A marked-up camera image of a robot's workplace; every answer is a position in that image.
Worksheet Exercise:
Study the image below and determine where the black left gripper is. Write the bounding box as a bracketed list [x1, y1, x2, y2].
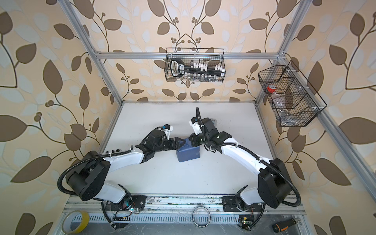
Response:
[153, 138, 186, 154]

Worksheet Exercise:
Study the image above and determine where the blue wrapping paper sheet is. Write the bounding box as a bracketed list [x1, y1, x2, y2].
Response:
[176, 138, 200, 163]

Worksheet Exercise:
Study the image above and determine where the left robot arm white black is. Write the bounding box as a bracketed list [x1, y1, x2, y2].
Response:
[57, 125, 186, 203]

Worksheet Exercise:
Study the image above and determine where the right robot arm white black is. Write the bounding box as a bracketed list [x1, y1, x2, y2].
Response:
[189, 117, 302, 211]

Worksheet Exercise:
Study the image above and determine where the black tool set in basket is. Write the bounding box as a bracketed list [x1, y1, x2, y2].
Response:
[169, 59, 226, 78]

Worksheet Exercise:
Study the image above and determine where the red capped plastic bottle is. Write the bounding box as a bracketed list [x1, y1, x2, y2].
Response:
[267, 84, 278, 97]

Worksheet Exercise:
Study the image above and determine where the orange black screwdriver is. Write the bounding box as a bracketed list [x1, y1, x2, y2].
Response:
[271, 218, 298, 233]

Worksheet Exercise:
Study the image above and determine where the yellow tape roll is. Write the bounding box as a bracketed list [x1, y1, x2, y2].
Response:
[62, 211, 90, 235]

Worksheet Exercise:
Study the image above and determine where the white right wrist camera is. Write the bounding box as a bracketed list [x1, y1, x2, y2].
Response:
[189, 117, 204, 136]

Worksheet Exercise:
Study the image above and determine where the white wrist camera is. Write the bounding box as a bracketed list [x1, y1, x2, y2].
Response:
[161, 124, 173, 139]
[189, 117, 204, 136]

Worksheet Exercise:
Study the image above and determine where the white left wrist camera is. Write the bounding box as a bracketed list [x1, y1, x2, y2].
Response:
[161, 124, 173, 139]

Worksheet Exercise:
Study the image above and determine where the grey ring on rail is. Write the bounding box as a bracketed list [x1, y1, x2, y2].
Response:
[192, 205, 212, 228]

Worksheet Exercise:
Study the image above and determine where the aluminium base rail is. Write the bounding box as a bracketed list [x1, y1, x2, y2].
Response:
[63, 193, 306, 213]

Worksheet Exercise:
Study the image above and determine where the back wall wire basket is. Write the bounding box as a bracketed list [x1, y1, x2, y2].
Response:
[164, 47, 226, 83]

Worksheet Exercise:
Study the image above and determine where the wall wire basket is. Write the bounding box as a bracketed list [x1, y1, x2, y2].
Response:
[164, 47, 226, 83]
[258, 61, 327, 127]

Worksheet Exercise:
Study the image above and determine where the right wall wire basket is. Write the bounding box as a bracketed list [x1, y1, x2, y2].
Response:
[258, 61, 327, 127]

